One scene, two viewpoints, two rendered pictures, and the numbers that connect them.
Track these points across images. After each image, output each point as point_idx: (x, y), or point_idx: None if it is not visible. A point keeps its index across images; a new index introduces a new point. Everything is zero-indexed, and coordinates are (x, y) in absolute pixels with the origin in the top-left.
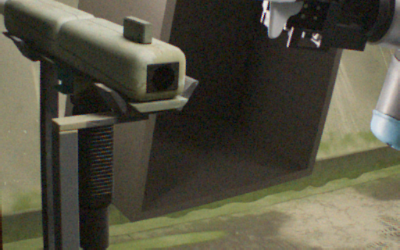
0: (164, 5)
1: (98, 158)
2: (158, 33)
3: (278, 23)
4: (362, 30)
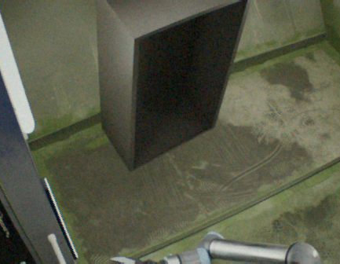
0: (130, 123)
1: None
2: (129, 130)
3: None
4: None
